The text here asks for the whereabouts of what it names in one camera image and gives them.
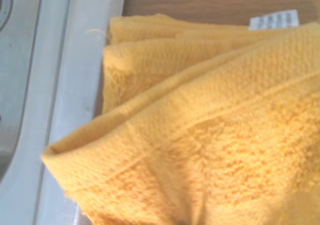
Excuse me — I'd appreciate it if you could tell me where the yellow terry towel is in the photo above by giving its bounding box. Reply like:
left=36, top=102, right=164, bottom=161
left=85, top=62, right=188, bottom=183
left=41, top=9, right=320, bottom=225

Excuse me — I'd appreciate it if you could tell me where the stainless steel double sink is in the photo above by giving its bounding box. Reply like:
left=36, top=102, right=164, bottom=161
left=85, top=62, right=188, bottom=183
left=0, top=0, right=127, bottom=225

